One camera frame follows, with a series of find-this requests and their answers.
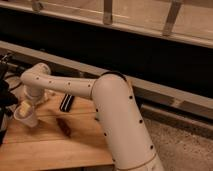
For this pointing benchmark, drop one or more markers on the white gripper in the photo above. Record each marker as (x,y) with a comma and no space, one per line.
(35,97)

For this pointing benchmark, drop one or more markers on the white ceramic cup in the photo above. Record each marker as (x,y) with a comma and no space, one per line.
(25,113)

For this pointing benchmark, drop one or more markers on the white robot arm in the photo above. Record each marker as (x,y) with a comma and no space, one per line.
(125,131)

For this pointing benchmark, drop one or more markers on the black equipment at left edge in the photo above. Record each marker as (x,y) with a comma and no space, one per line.
(7,98)

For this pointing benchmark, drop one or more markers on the black striped rectangular block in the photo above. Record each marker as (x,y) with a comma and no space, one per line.
(66,103)

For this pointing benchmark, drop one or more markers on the dark brown oblong object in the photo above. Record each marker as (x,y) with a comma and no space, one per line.
(64,127)

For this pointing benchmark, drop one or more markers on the wooden table board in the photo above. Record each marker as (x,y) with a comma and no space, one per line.
(47,147)

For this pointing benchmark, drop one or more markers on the metal window rail frame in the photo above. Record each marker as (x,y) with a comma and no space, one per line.
(187,21)

